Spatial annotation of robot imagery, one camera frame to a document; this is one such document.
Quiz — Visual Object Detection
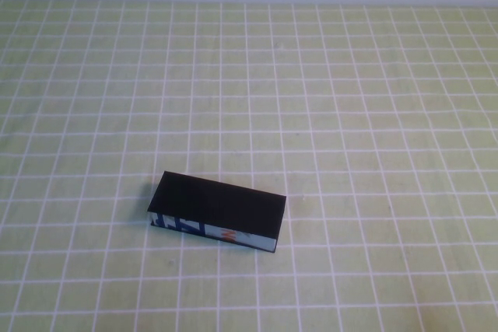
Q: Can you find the black printed glasses case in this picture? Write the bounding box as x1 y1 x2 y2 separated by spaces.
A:
147 170 288 253

